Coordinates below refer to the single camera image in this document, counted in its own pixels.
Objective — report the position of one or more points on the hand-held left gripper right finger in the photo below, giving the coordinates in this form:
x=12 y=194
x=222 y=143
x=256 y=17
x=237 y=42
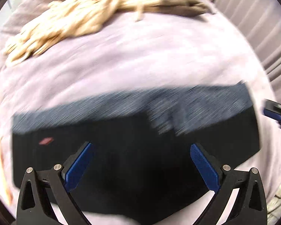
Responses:
x=203 y=166

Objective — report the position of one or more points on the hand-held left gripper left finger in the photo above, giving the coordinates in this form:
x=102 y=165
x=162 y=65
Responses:
x=78 y=166

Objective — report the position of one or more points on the black pants with patterned stripes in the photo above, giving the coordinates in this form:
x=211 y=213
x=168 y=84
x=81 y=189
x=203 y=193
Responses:
x=135 y=126

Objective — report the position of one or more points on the grey curtain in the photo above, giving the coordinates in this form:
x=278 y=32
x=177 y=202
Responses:
x=260 y=28

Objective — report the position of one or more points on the lavender embossed bed blanket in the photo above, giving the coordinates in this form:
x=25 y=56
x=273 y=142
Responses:
x=142 y=58

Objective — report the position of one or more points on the beige striped fleece garment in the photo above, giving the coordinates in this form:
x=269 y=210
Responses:
x=79 y=16

